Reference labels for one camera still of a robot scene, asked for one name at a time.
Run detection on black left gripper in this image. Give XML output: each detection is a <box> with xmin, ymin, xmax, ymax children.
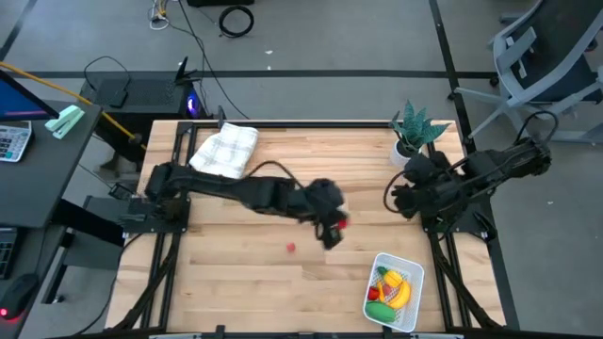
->
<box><xmin>301</xmin><ymin>178</ymin><xmax>351</xmax><ymax>251</ymax></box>

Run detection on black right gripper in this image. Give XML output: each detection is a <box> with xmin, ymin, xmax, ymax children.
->
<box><xmin>391</xmin><ymin>180</ymin><xmax>437</xmax><ymax>219</ymax></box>

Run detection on yellow toy pineapple green crown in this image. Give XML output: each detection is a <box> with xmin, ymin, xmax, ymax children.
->
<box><xmin>376</xmin><ymin>266</ymin><xmax>404</xmax><ymax>289</ymax></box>

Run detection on yellow toy banana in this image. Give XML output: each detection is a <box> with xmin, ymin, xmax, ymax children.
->
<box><xmin>386</xmin><ymin>281</ymin><xmax>413</xmax><ymax>311</ymax></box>

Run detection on white plant pot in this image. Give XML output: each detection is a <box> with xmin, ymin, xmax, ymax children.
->
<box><xmin>389</xmin><ymin>139</ymin><xmax>421</xmax><ymax>168</ymax></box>

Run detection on green leafy plant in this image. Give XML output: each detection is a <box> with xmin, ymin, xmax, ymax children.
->
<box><xmin>390</xmin><ymin>99</ymin><xmax>451</xmax><ymax>154</ymax></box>

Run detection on white mesh basket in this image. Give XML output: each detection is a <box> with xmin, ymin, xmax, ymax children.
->
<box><xmin>362</xmin><ymin>251</ymin><xmax>426</xmax><ymax>333</ymax></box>

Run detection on white checked towel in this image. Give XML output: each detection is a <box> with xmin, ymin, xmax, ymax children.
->
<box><xmin>188</xmin><ymin>122</ymin><xmax>260</xmax><ymax>181</ymax></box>

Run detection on grey office chair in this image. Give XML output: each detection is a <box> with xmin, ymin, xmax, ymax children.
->
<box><xmin>453</xmin><ymin>0</ymin><xmax>603</xmax><ymax>145</ymax></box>

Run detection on black wifi antenna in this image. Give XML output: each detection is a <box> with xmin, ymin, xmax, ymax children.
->
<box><xmin>174</xmin><ymin>56</ymin><xmax>200</xmax><ymax>87</ymax></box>

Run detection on small black device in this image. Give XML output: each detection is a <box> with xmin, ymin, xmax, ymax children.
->
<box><xmin>108</xmin><ymin>182</ymin><xmax>136</xmax><ymax>202</ymax></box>

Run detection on black computer case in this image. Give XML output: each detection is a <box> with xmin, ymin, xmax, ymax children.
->
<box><xmin>78</xmin><ymin>76</ymin><xmax>202</xmax><ymax>143</ymax></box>

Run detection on small black box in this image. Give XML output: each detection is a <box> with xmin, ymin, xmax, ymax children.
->
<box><xmin>109</xmin><ymin>89</ymin><xmax>130</xmax><ymax>110</ymax></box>

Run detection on mint green stapler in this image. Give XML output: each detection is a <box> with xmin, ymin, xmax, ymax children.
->
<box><xmin>43</xmin><ymin>104</ymin><xmax>87</xmax><ymax>140</ymax></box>

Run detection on black desk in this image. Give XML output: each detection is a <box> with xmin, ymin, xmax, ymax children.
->
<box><xmin>0</xmin><ymin>99</ymin><xmax>127</xmax><ymax>339</ymax></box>

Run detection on black computer mouse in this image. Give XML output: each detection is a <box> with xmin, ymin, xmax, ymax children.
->
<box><xmin>0</xmin><ymin>272</ymin><xmax>41</xmax><ymax>323</ymax></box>

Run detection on black keyboard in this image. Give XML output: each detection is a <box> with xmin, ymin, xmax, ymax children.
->
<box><xmin>0</xmin><ymin>228</ymin><xmax>20</xmax><ymax>281</ymax></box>

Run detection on grey desk calculator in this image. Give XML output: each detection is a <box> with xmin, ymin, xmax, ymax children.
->
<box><xmin>0</xmin><ymin>120</ymin><xmax>34</xmax><ymax>164</ymax></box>

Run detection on computer monitor blue screen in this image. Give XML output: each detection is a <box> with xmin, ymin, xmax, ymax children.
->
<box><xmin>0</xmin><ymin>69</ymin><xmax>60</xmax><ymax>123</ymax></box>

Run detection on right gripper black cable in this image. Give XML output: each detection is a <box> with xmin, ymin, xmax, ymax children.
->
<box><xmin>383</xmin><ymin>169</ymin><xmax>409</xmax><ymax>214</ymax></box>

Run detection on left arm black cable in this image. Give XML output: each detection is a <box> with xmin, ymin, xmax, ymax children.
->
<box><xmin>242</xmin><ymin>159</ymin><xmax>305</xmax><ymax>189</ymax></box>

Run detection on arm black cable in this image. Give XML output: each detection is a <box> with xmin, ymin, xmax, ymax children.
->
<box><xmin>242</xmin><ymin>159</ymin><xmax>305</xmax><ymax>189</ymax></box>
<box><xmin>514</xmin><ymin>109</ymin><xmax>561</xmax><ymax>145</ymax></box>

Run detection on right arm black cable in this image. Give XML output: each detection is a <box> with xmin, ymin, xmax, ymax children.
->
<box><xmin>514</xmin><ymin>109</ymin><xmax>561</xmax><ymax>145</ymax></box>

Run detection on long black floor cable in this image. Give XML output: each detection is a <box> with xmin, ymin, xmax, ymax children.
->
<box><xmin>177</xmin><ymin>0</ymin><xmax>252</xmax><ymax>121</ymax></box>

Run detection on coiled black cable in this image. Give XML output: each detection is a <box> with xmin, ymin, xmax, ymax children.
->
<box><xmin>218</xmin><ymin>5</ymin><xmax>256</xmax><ymax>40</ymax></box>

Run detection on white cable bundle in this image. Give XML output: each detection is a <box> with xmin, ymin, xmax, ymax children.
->
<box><xmin>148</xmin><ymin>0</ymin><xmax>172</xmax><ymax>32</ymax></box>

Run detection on yellow cable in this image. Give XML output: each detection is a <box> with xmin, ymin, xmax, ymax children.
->
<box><xmin>0</xmin><ymin>60</ymin><xmax>148</xmax><ymax>151</ymax></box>

